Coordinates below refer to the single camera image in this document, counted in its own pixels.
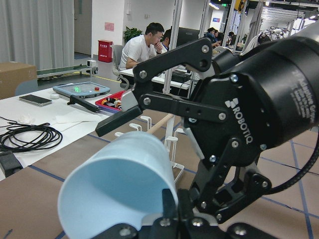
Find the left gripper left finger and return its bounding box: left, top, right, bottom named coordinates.
left=107, top=189, right=178, bottom=239

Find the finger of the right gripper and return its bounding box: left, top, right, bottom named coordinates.
left=95, top=38, right=227, bottom=136
left=188, top=134, right=249, bottom=224

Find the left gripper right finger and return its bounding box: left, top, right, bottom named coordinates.
left=178, top=216, right=275, bottom=239

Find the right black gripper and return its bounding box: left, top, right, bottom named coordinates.
left=184, top=57, right=300, bottom=225

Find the light blue cup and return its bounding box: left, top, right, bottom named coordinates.
left=57, top=131, right=178, bottom=239

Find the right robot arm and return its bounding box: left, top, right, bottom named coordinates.
left=96, top=24, right=319, bottom=223

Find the man in white shirt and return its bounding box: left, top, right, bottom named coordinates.
left=119, top=22, right=164, bottom=71

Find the red cabinet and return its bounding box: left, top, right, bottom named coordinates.
left=98, top=40, right=113, bottom=63

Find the red parts tray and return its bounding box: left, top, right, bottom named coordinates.
left=95, top=91, right=125, bottom=114

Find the blue teach pendant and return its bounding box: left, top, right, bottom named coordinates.
left=52, top=82, right=110, bottom=98

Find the black smartphone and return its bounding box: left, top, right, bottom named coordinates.
left=19, top=94, right=52, bottom=107

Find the cardboard box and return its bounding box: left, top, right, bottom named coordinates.
left=0, top=61, right=38, bottom=100

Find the white wire cup rack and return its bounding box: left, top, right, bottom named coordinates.
left=114, top=114, right=184, bottom=182

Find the coiled black cable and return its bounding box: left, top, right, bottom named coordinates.
left=0, top=116, right=63, bottom=153

